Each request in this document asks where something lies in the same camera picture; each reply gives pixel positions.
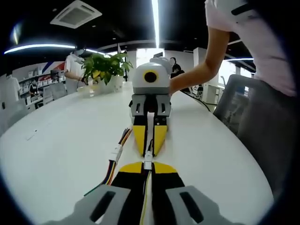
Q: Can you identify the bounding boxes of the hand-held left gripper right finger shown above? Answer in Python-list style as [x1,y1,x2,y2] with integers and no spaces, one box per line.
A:
[151,162,240,225]

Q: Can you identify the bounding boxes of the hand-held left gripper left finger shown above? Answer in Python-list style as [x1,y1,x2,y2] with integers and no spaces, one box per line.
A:
[43,161,147,225]

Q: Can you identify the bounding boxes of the JST connector cable dark wires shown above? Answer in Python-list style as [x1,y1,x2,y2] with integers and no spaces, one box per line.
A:
[144,138,155,161]

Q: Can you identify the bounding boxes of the JST connector cable yellow wires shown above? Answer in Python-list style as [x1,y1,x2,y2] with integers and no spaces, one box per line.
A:
[140,159,153,225]

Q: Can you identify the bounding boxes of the person's right hand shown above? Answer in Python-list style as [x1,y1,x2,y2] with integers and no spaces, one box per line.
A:
[169,73,190,97]

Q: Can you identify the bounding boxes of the white plant pot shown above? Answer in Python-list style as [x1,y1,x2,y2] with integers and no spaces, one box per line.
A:
[97,75,125,94]

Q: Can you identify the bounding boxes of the green potted plant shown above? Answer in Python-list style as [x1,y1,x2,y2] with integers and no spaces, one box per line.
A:
[81,52,134,85]

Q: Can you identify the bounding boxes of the pale yellow tray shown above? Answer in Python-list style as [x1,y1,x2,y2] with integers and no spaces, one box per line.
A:
[76,85,97,97]

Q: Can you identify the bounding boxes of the straight ceiling light strip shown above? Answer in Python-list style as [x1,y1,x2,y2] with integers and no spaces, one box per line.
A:
[151,0,162,49]

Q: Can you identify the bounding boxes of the grey mesh office chair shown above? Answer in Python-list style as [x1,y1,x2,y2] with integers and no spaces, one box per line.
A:
[212,74,254,137]

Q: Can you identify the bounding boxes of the black computer monitor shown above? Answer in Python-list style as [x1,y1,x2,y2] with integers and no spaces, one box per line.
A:
[50,69,61,82]

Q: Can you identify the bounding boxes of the ceiling air conditioner vent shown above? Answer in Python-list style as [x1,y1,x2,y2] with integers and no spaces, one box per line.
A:
[50,0,103,29]

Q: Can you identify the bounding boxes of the white storage shelves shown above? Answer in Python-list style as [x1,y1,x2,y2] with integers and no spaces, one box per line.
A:
[18,67,67,100]

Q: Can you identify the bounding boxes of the person's grey trousers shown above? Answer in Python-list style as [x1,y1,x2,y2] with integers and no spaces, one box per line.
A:
[236,79,299,201]

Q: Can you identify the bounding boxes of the curved ceiling light strip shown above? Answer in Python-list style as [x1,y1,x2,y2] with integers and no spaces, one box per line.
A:
[3,43,111,57]

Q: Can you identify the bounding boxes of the multicolour wire cable white connector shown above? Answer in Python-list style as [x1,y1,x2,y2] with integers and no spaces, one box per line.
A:
[112,127,133,157]
[83,153,121,197]

